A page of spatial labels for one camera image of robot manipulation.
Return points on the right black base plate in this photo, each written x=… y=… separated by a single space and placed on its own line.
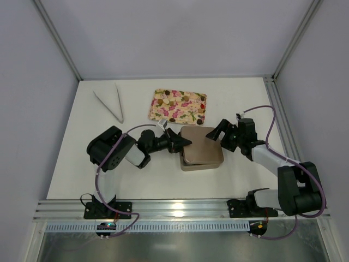
x=246 y=209

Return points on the tan square tin box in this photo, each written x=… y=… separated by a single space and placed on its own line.
x=201 y=165

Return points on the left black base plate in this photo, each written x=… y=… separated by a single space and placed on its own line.
x=97 y=210

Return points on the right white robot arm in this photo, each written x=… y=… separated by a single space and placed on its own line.
x=298 y=192

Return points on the slotted grey cable duct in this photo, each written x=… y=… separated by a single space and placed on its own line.
x=147 y=227

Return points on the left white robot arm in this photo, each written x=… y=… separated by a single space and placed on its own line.
x=108 y=150

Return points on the metal tweezers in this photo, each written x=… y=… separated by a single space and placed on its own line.
x=113 y=105

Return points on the aluminium rail frame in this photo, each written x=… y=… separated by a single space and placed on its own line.
x=149 y=210

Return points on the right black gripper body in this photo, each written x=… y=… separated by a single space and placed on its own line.
x=226 y=135

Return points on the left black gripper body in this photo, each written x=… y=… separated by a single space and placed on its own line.
x=171 y=142

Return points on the tan square tin lid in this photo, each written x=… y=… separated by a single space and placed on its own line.
x=202 y=151

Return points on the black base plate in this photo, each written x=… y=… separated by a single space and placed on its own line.
x=97 y=210
x=246 y=209

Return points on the floral pattern tray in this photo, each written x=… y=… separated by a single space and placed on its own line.
x=180 y=107

